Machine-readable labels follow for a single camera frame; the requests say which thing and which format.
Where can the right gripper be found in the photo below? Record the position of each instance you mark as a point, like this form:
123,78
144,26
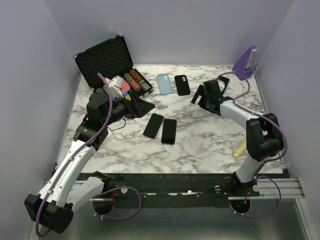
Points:
200,91

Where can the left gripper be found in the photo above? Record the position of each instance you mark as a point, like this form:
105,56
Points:
137,108

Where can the phone from blue case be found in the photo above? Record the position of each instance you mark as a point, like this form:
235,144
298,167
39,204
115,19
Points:
153,126

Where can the black phone case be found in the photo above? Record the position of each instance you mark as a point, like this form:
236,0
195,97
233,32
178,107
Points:
182,85

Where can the light blue phone case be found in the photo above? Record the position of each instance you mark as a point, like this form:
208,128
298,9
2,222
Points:
164,84

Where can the black cased phone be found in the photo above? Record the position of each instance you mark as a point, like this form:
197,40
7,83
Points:
169,131

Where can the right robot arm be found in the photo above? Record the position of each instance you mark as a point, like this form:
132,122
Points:
264,137

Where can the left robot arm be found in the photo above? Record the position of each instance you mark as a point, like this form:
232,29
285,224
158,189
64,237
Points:
54,205

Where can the black poker chip case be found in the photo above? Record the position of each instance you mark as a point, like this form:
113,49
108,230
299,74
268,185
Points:
111,58

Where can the yellow dealer chip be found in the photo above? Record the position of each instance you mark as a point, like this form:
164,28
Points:
127,96

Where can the pink card box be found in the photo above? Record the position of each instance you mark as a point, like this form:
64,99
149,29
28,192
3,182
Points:
125,87

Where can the purple metronome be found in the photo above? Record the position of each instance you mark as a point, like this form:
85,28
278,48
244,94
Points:
245,65

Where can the wooden cylinder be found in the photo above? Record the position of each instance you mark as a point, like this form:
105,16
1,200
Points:
240,150

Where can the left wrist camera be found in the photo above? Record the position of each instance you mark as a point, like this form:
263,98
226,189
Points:
115,85

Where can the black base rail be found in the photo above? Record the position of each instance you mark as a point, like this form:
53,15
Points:
180,190

